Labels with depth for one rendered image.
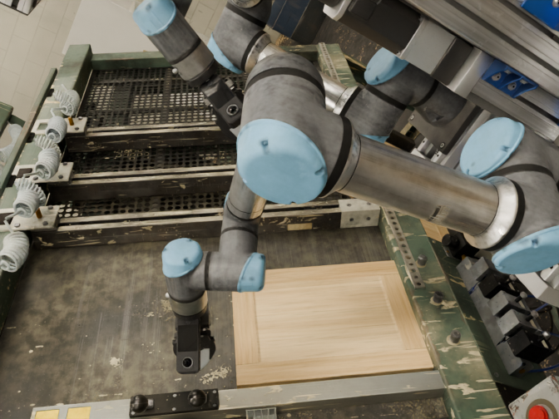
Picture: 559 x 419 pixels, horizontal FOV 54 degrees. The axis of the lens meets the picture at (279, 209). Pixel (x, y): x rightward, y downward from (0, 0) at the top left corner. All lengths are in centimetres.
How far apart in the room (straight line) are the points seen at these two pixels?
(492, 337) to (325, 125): 98
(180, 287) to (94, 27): 420
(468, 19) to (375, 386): 83
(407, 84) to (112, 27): 396
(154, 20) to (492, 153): 62
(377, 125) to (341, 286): 48
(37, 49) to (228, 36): 533
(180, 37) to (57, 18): 557
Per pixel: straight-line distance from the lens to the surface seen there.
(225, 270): 102
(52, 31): 663
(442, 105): 144
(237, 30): 147
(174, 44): 104
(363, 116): 138
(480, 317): 159
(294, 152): 66
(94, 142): 221
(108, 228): 174
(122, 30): 510
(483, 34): 106
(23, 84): 686
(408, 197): 78
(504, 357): 152
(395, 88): 138
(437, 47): 112
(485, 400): 140
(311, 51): 281
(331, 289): 157
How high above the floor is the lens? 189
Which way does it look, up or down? 24 degrees down
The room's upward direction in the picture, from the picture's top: 69 degrees counter-clockwise
